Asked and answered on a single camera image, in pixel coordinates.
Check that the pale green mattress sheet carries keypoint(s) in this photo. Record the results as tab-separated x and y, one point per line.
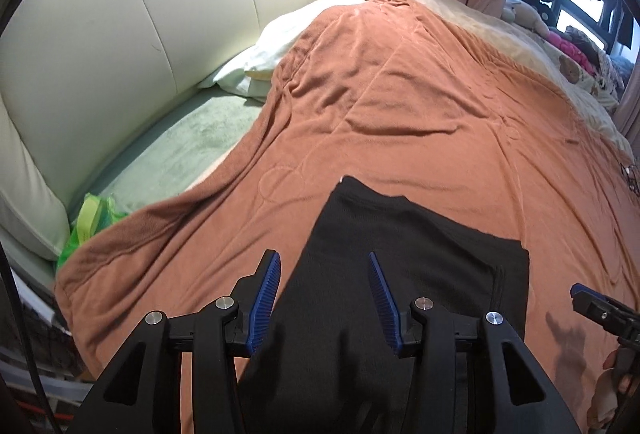
163	158

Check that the white pillow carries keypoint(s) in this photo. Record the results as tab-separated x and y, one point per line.
248	74

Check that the orange-brown blanket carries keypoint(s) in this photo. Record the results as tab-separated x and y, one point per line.
179	254

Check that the pink cloth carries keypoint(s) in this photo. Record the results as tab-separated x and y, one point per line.
569	48

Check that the cream yellow duvet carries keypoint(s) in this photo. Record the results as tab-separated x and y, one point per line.
525	49

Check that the teddy bear plush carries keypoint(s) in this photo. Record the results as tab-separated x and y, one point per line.
521	13

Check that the person right hand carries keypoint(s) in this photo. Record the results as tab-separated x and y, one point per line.
604	400

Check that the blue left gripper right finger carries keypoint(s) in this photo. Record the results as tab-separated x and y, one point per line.
396	325

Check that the pink curtain right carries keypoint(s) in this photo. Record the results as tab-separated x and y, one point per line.
627	114

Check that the green plastic bag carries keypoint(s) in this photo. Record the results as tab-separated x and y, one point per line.
95	214

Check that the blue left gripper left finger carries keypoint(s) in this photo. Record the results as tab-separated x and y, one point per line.
255	295

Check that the cream leather headboard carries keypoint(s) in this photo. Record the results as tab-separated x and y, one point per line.
80	78

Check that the black mesh garment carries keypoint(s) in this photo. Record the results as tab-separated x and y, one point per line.
329	362

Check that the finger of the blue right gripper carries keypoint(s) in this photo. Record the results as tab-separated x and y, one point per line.
578	289

